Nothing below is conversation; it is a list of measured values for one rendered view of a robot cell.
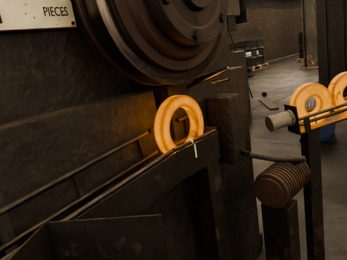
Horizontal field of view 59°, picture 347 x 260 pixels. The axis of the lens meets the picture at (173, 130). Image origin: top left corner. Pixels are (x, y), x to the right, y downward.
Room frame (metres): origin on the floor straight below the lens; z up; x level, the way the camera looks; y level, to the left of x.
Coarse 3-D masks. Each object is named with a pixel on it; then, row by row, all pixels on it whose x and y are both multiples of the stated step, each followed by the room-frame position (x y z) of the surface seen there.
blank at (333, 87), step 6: (342, 72) 1.13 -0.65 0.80; (336, 78) 1.11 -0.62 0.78; (342, 78) 1.10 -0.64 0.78; (330, 84) 1.12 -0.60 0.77; (336, 84) 1.10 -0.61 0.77; (342, 84) 1.10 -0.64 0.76; (330, 90) 1.11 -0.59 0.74; (336, 90) 1.10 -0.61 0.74; (342, 90) 1.10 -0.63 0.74; (336, 96) 1.10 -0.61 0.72; (342, 96) 1.10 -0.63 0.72; (336, 102) 1.10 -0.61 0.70; (342, 102) 1.10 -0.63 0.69; (342, 108) 1.10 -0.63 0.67
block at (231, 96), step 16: (224, 96) 1.01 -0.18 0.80; (240, 96) 1.03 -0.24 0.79; (208, 112) 1.05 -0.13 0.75; (224, 112) 1.00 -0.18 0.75; (240, 112) 1.02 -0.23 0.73; (224, 128) 1.00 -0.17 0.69; (240, 128) 1.01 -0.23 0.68; (224, 144) 1.01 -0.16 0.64; (240, 144) 1.01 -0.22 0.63; (224, 160) 1.01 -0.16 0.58; (240, 160) 1.00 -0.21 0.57
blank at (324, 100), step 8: (304, 88) 1.08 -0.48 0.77; (312, 88) 1.08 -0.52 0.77; (320, 88) 1.09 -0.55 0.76; (296, 96) 1.07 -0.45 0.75; (304, 96) 1.08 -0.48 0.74; (320, 96) 1.09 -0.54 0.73; (328, 96) 1.09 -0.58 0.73; (296, 104) 1.07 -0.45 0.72; (304, 104) 1.08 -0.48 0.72; (320, 104) 1.09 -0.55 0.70; (328, 104) 1.09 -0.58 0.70; (304, 112) 1.08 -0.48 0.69; (312, 112) 1.10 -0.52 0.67; (328, 112) 1.09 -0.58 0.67; (320, 120) 1.09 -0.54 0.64
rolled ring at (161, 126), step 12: (180, 96) 0.87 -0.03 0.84; (168, 108) 0.83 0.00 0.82; (192, 108) 0.90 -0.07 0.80; (156, 120) 0.82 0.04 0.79; (168, 120) 0.82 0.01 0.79; (192, 120) 0.92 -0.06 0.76; (156, 132) 0.81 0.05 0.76; (168, 132) 0.82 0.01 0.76; (192, 132) 0.91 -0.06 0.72; (168, 144) 0.81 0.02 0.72
